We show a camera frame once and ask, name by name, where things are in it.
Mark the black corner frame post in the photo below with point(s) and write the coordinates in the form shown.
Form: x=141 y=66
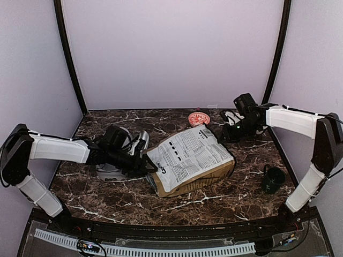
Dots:
x=278 y=50
x=68 y=55

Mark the brown pet food bag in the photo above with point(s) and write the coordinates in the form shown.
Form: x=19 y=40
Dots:
x=189 y=160

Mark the translucent double pet bowl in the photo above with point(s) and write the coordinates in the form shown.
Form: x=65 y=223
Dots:
x=110 y=171

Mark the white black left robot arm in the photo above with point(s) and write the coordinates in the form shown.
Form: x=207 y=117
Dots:
x=24 y=145

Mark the red patterned bowl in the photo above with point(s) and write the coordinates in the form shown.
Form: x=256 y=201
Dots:
x=198 y=118

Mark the dark green mug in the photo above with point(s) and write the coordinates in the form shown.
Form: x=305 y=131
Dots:
x=273 y=179

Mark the white cable duct strip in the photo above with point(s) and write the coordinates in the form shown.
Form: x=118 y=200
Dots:
x=128 y=247

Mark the silver metal scoop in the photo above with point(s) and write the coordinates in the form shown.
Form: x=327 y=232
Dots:
x=141 y=142

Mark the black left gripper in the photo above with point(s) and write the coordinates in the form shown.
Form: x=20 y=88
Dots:
x=136 y=168

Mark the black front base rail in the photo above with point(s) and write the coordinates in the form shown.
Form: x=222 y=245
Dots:
x=258 y=230

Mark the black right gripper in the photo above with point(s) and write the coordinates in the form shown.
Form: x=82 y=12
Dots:
x=228 y=135

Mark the black corner frame post left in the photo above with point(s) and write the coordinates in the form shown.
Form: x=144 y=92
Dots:
x=68 y=55

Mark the black corner frame post right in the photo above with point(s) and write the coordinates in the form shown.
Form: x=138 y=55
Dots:
x=278 y=50

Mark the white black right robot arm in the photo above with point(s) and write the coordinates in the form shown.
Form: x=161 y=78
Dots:
x=319 y=135

